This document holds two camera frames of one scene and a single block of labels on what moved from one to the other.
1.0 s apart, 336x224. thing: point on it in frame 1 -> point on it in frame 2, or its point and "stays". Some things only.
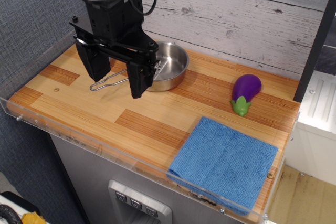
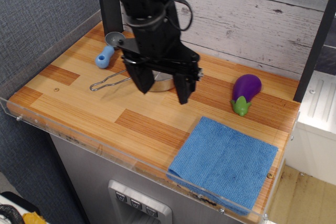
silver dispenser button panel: (131, 206) stays
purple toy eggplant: (245, 87) stays
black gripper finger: (141, 76) -> (185, 85)
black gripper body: (117, 31) -> (157, 44)
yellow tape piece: (32, 218) stays
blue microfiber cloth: (224, 165) stays
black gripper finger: (97, 64) -> (143, 76)
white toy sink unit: (312, 151) stays
